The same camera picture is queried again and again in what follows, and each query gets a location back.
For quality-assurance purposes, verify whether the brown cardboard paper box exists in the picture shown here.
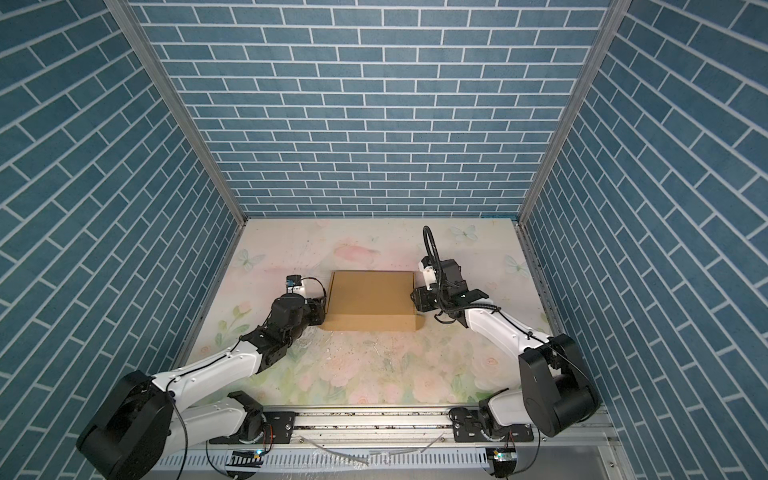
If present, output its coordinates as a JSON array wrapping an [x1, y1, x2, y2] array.
[[320, 271, 425, 332]]

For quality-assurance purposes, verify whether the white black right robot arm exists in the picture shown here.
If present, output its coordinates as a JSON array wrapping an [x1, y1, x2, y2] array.
[[411, 256, 600, 439]]

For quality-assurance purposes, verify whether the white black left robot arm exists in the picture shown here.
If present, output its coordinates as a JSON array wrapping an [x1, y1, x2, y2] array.
[[76, 293, 325, 479]]

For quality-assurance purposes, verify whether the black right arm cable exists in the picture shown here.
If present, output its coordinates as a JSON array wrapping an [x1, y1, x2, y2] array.
[[422, 225, 601, 409]]

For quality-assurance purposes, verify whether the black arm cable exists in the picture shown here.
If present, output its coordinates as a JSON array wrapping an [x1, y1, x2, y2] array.
[[161, 275, 328, 480], [422, 225, 601, 409]]

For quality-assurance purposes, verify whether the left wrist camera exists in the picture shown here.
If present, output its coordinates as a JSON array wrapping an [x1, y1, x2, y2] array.
[[285, 274, 307, 298]]

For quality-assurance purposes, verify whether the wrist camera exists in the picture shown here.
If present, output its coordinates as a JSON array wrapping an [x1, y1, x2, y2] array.
[[285, 274, 307, 298], [419, 256, 437, 290]]

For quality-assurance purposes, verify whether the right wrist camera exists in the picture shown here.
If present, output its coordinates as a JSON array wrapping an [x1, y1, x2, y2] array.
[[419, 256, 437, 290]]

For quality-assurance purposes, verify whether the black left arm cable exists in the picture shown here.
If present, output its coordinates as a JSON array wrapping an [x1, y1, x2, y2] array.
[[161, 275, 328, 480]]

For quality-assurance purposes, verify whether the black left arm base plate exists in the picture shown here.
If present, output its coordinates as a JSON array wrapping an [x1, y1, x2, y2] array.
[[211, 411, 297, 447]]

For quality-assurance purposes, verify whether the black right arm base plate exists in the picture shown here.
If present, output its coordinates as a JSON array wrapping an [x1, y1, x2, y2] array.
[[448, 407, 534, 443]]

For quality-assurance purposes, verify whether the aluminium front rail frame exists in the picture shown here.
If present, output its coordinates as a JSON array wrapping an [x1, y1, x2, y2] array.
[[142, 406, 634, 479]]

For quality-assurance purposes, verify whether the aluminium right corner post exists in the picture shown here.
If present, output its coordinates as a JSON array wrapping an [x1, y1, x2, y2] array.
[[518, 0, 631, 225]]

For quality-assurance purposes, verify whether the aluminium corner post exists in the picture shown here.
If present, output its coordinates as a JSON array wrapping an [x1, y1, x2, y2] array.
[[518, 0, 631, 225], [104, 0, 247, 227]]

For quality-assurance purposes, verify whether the aluminium left corner post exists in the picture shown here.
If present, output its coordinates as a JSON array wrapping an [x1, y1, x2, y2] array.
[[104, 0, 247, 227]]

